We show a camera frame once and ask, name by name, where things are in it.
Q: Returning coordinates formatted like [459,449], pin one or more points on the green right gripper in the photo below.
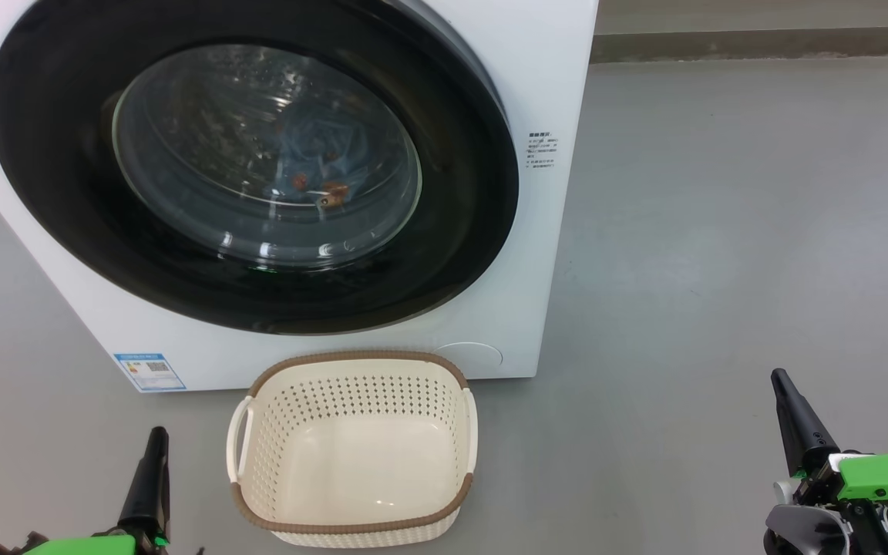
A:
[887,478]

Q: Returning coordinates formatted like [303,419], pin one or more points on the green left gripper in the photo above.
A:
[89,547]

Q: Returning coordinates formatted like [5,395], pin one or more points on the blue patterned garment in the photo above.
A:
[321,146]

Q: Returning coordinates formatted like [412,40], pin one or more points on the round black glass washer door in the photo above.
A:
[452,231]

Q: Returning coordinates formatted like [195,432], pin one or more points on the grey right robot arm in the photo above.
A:
[802,532]

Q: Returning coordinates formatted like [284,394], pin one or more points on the white front-load washing machine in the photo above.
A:
[544,270]

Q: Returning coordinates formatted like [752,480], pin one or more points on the stainless steel washing machine drum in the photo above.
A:
[205,116]

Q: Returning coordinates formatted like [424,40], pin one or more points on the blue energy label sticker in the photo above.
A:
[149,371]

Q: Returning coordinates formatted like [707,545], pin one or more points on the cream perforated laundry basket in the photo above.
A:
[351,462]

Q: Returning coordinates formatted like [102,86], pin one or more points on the round white filter cover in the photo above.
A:
[484,356]

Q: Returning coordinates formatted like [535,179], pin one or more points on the black printed text label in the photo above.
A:
[543,149]

